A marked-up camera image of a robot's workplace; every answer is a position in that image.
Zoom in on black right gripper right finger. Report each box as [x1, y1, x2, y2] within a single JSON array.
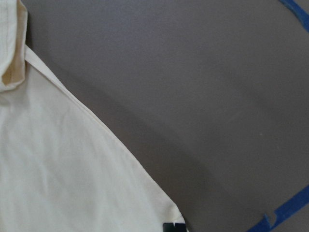
[[175, 223, 186, 232]]

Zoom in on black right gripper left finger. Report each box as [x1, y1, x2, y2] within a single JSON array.
[[163, 223, 175, 232]]

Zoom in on pale yellow long-sleeve shirt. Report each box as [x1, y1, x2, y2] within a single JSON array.
[[0, 0, 185, 232]]

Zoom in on brown gridded table mat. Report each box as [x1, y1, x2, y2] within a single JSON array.
[[24, 0, 309, 232]]

